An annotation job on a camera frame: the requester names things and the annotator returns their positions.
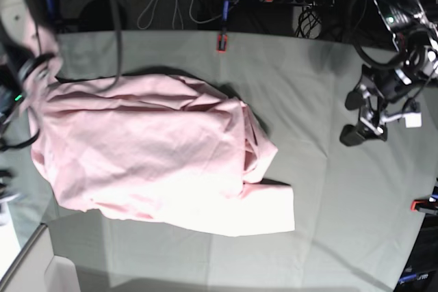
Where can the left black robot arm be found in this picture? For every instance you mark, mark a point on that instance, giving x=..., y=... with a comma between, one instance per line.
x=414, y=37

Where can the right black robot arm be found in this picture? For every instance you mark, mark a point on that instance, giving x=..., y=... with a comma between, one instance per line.
x=20, y=49

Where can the pink t-shirt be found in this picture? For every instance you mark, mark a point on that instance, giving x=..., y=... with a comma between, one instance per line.
x=156, y=148

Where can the red black clamp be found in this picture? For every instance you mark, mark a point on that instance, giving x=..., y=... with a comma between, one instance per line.
x=221, y=46
x=428, y=206

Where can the middle red black clamp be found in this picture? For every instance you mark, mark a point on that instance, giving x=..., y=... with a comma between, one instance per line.
x=221, y=46

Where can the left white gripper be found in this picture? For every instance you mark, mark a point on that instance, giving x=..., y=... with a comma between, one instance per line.
x=381, y=98

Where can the right red black clamp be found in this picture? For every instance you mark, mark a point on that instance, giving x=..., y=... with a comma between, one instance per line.
x=428, y=206

